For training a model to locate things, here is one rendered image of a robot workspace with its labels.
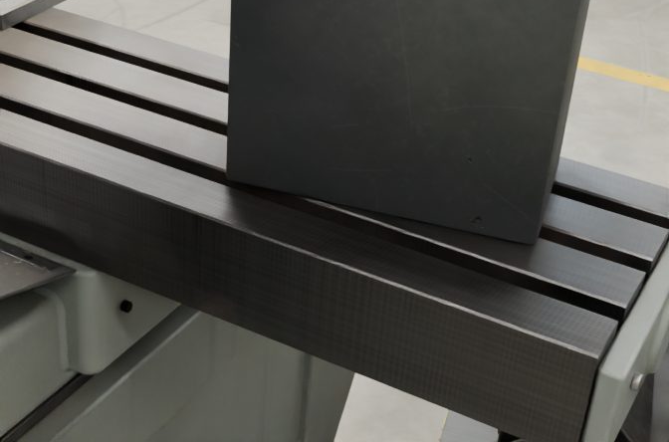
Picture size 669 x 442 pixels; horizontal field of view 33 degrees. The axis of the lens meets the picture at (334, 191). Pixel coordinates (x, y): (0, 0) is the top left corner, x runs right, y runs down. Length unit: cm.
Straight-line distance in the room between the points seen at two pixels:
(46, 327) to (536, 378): 37
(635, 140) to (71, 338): 244
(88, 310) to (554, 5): 41
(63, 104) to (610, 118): 249
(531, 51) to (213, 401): 59
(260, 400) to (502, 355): 60
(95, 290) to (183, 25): 278
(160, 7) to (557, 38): 310
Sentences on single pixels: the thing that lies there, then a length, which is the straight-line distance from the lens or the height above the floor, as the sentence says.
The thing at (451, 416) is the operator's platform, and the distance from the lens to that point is 148.
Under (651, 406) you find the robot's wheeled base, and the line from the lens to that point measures 128.
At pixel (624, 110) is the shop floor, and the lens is 335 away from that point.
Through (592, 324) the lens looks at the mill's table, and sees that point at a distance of 71.
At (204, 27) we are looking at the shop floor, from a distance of 360.
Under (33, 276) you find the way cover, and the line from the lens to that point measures 83.
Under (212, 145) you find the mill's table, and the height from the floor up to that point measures 96.
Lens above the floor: 136
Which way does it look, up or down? 30 degrees down
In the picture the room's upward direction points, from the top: 5 degrees clockwise
